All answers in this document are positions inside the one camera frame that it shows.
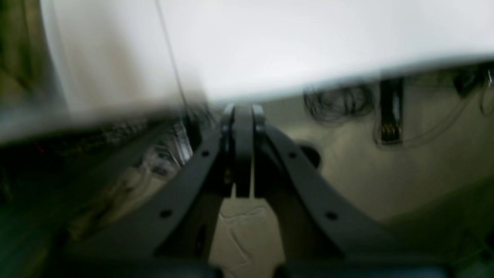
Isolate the black cable coil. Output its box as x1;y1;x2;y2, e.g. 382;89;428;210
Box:
303;83;375;124

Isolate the white thin cable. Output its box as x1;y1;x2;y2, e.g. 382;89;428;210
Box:
218;208;267;267

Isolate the black round lamp base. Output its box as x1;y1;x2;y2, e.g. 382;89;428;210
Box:
298;143;322;169

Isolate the camouflage t-shirt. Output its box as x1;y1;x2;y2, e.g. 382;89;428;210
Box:
0;0;50;106

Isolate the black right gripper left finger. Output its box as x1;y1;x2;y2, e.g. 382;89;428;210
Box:
44;105;254;278

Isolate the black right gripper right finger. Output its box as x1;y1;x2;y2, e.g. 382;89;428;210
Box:
253;105;455;278

